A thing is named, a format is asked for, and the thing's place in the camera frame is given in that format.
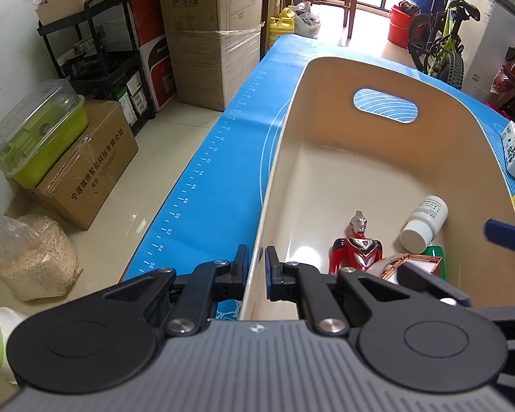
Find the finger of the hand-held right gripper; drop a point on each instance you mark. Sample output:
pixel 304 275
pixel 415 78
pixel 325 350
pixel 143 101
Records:
pixel 504 231
pixel 429 281

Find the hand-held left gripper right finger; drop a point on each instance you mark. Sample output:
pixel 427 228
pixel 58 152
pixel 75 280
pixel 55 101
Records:
pixel 269 272

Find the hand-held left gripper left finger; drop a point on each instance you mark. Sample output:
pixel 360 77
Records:
pixel 240 268

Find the red gold patterned box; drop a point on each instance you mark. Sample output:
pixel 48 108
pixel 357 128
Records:
pixel 418 261

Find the green bottle with silver cap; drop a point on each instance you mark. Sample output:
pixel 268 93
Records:
pixel 435 255

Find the white pill bottle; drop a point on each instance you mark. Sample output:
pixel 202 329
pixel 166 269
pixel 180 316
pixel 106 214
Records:
pixel 425 219

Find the red toy figure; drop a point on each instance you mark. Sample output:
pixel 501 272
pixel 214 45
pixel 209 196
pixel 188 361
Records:
pixel 356 253

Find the beige plastic storage bin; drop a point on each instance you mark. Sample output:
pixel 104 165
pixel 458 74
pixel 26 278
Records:
pixel 326 158

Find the blue silicone baking mat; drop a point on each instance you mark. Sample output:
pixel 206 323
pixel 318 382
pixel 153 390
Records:
pixel 240 137

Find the printed brown cardboard box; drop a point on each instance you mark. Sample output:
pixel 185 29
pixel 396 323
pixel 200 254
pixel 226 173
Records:
pixel 90 171

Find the white chest freezer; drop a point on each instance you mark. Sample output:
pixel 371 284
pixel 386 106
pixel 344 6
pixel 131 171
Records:
pixel 493 38

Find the green black bicycle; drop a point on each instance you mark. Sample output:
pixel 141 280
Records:
pixel 444 43

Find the taped brown cardboard box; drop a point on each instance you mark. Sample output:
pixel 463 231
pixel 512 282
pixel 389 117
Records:
pixel 216 68

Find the clear bag of grain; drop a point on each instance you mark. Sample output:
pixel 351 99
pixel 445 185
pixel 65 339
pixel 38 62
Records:
pixel 34 261

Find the red black appliance box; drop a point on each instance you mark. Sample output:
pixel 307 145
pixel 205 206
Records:
pixel 154 60

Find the red plastic bucket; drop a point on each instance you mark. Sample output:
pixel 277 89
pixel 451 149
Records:
pixel 401 25

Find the green container with clear lid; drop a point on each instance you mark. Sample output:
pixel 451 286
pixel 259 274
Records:
pixel 38 137

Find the yellow plastic jug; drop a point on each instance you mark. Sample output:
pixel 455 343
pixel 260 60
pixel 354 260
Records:
pixel 281 28

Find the white plastic bag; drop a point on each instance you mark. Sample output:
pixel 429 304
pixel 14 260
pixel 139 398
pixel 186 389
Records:
pixel 307 19

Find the black utility cart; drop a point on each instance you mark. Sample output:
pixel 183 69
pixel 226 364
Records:
pixel 103 51

